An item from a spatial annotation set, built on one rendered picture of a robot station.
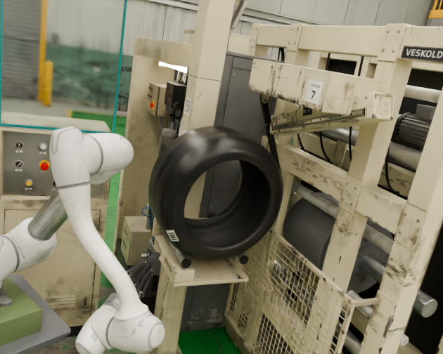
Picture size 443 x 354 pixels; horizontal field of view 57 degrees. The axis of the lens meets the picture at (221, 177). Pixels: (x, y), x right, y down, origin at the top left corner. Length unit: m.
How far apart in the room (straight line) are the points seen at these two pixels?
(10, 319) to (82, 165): 0.67
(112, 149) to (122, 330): 0.57
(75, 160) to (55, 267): 1.29
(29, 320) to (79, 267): 0.83
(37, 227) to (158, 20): 9.58
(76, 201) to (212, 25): 1.04
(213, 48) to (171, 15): 9.13
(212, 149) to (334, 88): 0.51
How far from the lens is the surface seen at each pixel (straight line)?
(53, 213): 1.66
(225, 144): 1.65
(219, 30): 1.99
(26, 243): 1.78
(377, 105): 1.57
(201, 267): 1.99
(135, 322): 1.30
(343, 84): 1.58
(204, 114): 2.00
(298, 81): 1.68
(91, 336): 1.40
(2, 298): 1.82
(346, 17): 12.93
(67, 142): 1.33
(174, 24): 11.10
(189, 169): 1.61
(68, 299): 2.65
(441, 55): 1.63
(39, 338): 1.79
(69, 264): 2.53
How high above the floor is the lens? 1.77
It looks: 16 degrees down
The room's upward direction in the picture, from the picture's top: 10 degrees clockwise
